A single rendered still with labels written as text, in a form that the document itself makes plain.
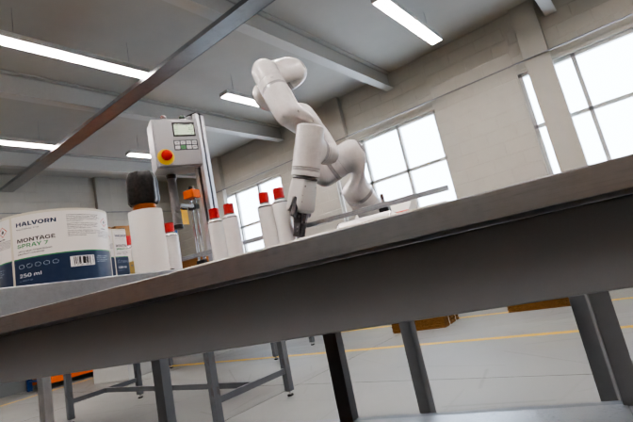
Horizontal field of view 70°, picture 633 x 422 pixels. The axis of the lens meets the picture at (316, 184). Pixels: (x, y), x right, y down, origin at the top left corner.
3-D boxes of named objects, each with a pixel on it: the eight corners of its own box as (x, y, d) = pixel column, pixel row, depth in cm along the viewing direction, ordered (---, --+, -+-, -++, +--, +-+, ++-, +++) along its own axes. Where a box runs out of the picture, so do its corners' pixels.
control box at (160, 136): (153, 176, 167) (146, 128, 171) (198, 172, 176) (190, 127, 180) (157, 168, 159) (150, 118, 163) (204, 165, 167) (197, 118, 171)
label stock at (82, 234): (129, 275, 91) (121, 205, 94) (12, 292, 77) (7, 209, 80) (93, 287, 104) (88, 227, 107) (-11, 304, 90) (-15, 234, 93)
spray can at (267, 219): (263, 260, 134) (251, 194, 138) (272, 259, 139) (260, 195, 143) (277, 256, 132) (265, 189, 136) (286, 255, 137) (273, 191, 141)
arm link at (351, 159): (346, 198, 194) (315, 155, 185) (381, 173, 191) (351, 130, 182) (350, 210, 183) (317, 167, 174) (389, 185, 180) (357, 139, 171)
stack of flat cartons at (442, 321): (392, 333, 517) (385, 306, 523) (409, 324, 561) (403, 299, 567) (446, 327, 483) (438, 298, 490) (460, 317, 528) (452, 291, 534)
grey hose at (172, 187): (171, 230, 166) (164, 176, 170) (178, 230, 169) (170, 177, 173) (178, 228, 164) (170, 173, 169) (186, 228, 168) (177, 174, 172)
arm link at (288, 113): (292, 108, 158) (330, 172, 143) (257, 97, 146) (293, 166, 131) (307, 89, 154) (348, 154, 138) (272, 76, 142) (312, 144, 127)
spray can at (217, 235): (211, 272, 143) (202, 210, 147) (221, 271, 147) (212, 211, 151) (224, 269, 141) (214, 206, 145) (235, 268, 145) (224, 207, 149)
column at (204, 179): (213, 290, 160) (186, 115, 173) (221, 288, 164) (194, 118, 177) (223, 287, 158) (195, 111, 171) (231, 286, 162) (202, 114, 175)
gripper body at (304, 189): (302, 176, 140) (298, 212, 139) (285, 172, 131) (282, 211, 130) (324, 178, 137) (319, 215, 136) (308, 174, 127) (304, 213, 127)
